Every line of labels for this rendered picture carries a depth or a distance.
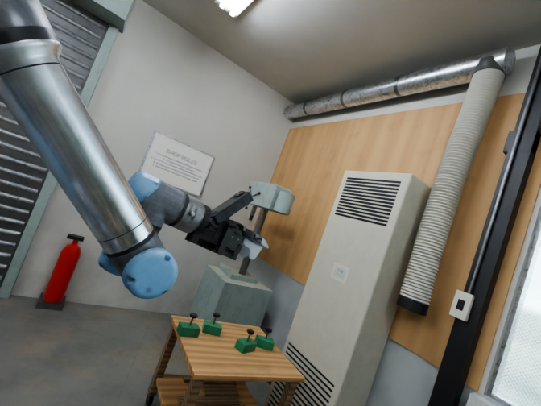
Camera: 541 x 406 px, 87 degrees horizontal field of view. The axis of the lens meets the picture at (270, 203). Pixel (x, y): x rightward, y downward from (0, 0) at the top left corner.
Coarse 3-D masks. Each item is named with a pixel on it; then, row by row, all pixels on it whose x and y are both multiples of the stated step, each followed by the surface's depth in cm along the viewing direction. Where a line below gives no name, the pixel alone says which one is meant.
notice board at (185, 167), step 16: (160, 144) 271; (176, 144) 279; (144, 160) 266; (160, 160) 273; (176, 160) 281; (192, 160) 289; (208, 160) 297; (160, 176) 275; (176, 176) 283; (192, 176) 291; (208, 176) 300; (192, 192) 293
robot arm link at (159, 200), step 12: (132, 180) 53; (144, 180) 53; (156, 180) 55; (144, 192) 52; (156, 192) 54; (168, 192) 56; (180, 192) 58; (144, 204) 53; (156, 204) 54; (168, 204) 55; (180, 204) 57; (156, 216) 54; (168, 216) 56; (180, 216) 57
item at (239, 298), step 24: (264, 192) 250; (288, 192) 246; (264, 216) 254; (216, 288) 232; (240, 288) 231; (264, 288) 247; (192, 312) 252; (216, 312) 223; (240, 312) 234; (264, 312) 247
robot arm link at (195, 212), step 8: (192, 200) 60; (192, 208) 59; (200, 208) 60; (184, 216) 57; (192, 216) 58; (200, 216) 59; (176, 224) 58; (184, 224) 58; (192, 224) 59; (184, 232) 61
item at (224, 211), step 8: (240, 192) 69; (248, 192) 68; (232, 200) 68; (240, 200) 67; (248, 200) 68; (216, 208) 67; (224, 208) 65; (232, 208) 65; (240, 208) 67; (216, 216) 63; (224, 216) 64; (216, 224) 64
